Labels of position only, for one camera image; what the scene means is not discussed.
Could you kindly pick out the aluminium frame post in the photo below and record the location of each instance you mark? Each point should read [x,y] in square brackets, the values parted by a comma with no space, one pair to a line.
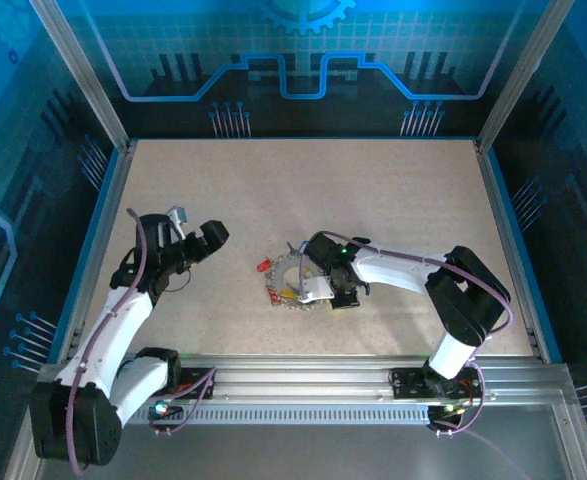
[80,75]
[523,75]

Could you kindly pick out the pile of metal key rings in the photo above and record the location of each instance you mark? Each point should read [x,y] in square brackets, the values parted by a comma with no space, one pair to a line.
[275,280]

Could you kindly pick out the yellow key tag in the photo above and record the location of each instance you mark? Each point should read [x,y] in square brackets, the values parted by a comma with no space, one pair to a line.
[289,292]

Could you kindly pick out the blue table edge strip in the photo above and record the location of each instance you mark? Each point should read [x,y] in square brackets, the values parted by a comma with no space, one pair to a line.
[523,250]
[298,137]

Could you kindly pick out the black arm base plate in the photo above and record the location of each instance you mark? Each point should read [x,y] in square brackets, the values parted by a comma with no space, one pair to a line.
[198,382]
[408,384]

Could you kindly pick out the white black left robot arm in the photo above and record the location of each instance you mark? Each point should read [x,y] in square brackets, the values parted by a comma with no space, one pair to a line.
[108,330]

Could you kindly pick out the controller board with lights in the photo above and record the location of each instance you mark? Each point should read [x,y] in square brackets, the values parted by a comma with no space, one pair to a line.
[162,409]
[448,412]

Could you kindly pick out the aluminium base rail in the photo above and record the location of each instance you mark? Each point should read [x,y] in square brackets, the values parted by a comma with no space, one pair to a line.
[298,375]

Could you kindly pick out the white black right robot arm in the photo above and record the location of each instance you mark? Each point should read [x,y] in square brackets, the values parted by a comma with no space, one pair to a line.
[398,272]

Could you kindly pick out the red key tag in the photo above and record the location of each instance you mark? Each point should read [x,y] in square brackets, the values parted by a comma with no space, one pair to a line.
[273,296]
[262,266]

